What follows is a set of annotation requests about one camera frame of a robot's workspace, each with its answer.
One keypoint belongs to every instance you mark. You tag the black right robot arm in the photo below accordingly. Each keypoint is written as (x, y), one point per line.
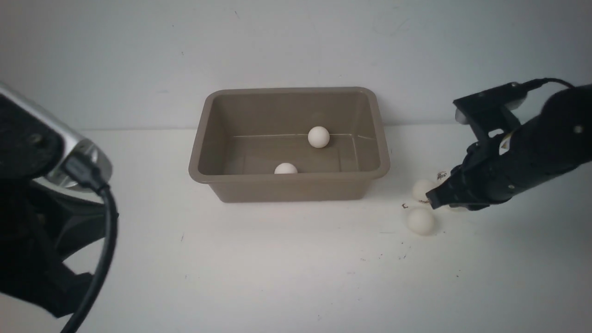
(570, 107)

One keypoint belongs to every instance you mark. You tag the taupe plastic rectangular bin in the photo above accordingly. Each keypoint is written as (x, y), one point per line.
(244, 134)

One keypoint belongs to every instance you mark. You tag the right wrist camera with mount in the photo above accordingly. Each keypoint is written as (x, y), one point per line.
(491, 110)

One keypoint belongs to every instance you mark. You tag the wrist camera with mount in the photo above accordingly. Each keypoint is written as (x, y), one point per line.
(491, 110)
(35, 144)

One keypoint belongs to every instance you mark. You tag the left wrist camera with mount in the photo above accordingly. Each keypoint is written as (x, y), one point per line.
(35, 144)

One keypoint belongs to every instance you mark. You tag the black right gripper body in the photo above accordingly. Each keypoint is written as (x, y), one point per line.
(507, 165)

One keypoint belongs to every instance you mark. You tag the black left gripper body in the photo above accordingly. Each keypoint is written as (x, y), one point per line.
(41, 228)

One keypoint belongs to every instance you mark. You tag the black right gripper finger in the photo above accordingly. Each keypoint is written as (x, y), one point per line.
(449, 193)

